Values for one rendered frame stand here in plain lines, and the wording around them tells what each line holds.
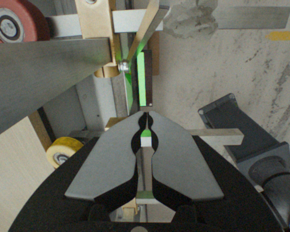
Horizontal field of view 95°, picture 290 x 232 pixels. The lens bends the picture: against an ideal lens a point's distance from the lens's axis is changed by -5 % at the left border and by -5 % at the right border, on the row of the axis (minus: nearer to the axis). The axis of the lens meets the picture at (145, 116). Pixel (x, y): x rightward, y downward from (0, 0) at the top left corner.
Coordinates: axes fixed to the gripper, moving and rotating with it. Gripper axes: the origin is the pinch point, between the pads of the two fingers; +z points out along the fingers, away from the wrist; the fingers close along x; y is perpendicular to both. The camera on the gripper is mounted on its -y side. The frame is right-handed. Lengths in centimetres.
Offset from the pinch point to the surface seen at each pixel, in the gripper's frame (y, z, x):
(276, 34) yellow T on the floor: -6, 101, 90
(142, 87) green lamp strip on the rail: 7.7, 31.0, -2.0
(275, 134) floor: 81, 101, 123
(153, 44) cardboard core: -2, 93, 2
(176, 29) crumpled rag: -6.7, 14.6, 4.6
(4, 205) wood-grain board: 39, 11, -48
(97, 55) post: -4.1, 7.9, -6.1
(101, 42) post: -5.6, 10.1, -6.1
